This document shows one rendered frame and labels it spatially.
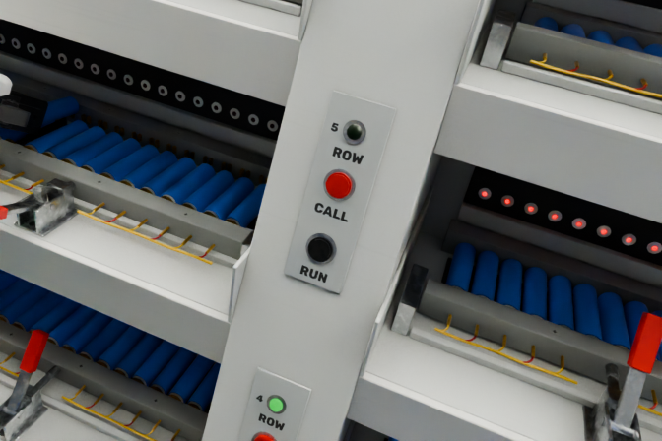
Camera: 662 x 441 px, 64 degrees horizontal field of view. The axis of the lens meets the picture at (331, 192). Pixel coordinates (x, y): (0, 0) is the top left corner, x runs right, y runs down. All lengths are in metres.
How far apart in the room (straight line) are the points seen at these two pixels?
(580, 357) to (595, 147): 0.17
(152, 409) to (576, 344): 0.36
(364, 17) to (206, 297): 0.22
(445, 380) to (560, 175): 0.16
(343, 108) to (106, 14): 0.18
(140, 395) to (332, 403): 0.22
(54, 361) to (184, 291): 0.21
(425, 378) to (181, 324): 0.18
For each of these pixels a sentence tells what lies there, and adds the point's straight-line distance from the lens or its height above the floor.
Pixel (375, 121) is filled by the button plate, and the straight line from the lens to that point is 0.32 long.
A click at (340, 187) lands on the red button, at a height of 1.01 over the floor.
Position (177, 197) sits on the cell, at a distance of 0.47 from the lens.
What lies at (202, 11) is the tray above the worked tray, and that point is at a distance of 0.37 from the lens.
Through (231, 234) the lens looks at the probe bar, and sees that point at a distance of 0.42.
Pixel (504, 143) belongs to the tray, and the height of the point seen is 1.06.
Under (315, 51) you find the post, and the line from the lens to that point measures 0.33.
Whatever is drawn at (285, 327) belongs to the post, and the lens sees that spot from 0.37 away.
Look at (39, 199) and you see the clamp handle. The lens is 0.47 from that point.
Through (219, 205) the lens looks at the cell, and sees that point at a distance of 0.46.
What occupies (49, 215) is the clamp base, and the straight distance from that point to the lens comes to 0.47.
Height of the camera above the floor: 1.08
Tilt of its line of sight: 14 degrees down
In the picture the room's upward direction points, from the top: 16 degrees clockwise
